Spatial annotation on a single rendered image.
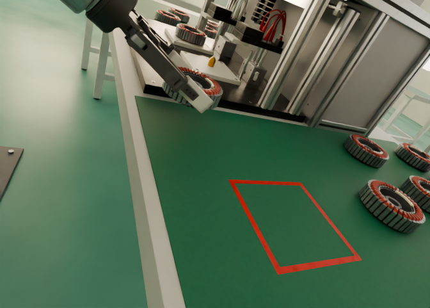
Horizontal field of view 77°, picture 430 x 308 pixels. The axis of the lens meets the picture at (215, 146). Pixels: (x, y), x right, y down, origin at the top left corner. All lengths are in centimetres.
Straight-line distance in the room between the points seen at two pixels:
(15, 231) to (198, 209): 98
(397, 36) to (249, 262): 72
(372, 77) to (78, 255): 115
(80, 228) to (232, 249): 98
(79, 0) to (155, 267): 34
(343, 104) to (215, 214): 62
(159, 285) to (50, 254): 93
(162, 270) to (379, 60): 77
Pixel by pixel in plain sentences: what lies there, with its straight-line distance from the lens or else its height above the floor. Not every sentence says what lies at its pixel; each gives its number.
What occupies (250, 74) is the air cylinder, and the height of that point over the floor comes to 80.
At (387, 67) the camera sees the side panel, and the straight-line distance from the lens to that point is 93.
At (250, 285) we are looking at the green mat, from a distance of 33.
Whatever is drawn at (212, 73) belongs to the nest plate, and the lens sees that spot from 77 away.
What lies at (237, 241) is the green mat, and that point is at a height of 75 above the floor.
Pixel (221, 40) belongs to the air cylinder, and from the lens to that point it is 109.
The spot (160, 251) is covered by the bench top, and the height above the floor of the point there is 75.
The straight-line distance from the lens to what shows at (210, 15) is 105.
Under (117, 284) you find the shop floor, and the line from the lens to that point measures 114.
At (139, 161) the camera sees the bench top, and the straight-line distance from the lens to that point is 41.
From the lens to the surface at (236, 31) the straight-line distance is 85.
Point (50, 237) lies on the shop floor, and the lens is 124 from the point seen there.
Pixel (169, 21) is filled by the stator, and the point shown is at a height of 77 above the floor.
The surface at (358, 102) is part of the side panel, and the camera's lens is 93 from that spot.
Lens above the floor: 100
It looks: 30 degrees down
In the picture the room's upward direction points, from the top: 24 degrees clockwise
